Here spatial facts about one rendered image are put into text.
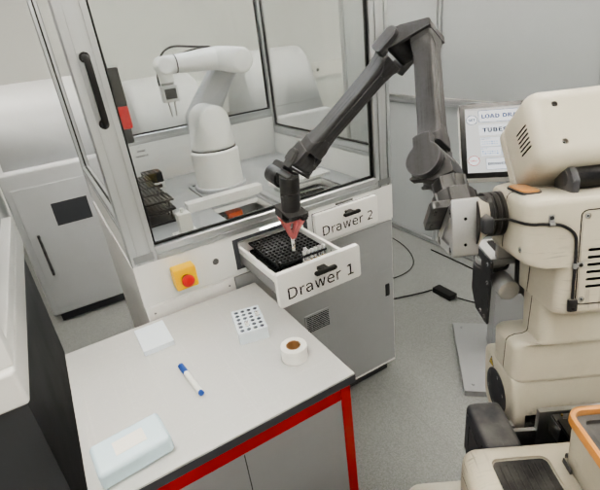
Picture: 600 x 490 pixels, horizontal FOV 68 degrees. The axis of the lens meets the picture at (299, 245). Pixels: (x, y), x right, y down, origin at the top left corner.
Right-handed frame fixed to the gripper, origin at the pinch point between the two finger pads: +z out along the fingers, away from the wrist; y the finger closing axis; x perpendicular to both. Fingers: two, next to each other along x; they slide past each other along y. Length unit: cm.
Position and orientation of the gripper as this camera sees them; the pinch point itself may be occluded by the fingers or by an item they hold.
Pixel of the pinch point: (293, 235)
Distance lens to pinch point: 135.5
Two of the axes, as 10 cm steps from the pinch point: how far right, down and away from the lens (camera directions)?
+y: -4.9, -4.4, 7.5
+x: -8.7, 2.9, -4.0
